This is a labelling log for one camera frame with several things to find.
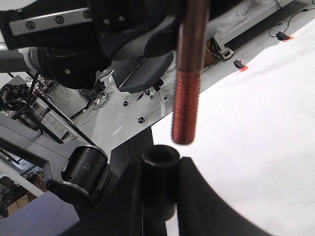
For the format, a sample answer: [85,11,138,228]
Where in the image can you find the brown cardboard box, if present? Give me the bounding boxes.
[203,38,220,67]

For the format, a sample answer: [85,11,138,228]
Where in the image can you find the grey office chair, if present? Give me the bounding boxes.
[97,14,178,124]

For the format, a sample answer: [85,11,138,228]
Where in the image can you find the black cylindrical sleeve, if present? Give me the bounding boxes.
[141,144,182,222]

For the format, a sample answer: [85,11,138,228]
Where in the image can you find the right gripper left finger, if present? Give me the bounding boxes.
[58,157,144,236]

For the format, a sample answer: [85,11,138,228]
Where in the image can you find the copper threaded bolt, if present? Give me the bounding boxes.
[170,0,210,146]

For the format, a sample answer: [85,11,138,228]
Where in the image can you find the black floor cable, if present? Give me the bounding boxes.
[269,8,315,38]

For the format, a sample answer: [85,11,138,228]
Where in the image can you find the black orange table clamp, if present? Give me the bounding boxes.
[233,59,248,72]
[275,31,294,42]

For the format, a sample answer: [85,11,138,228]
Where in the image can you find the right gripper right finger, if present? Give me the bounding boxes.
[176,156,274,236]

